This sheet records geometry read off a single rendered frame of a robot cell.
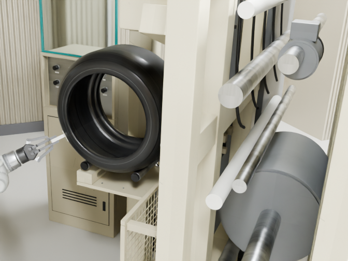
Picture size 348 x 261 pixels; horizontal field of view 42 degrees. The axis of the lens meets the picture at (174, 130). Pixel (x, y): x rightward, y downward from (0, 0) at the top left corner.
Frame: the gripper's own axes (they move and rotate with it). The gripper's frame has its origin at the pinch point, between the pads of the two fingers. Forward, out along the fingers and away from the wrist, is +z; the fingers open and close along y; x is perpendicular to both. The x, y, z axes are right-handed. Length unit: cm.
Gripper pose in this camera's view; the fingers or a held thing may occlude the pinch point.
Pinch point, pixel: (57, 138)
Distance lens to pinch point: 226.6
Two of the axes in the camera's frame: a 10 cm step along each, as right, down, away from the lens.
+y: 4.2, 8.9, 1.5
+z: 8.6, -4.5, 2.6
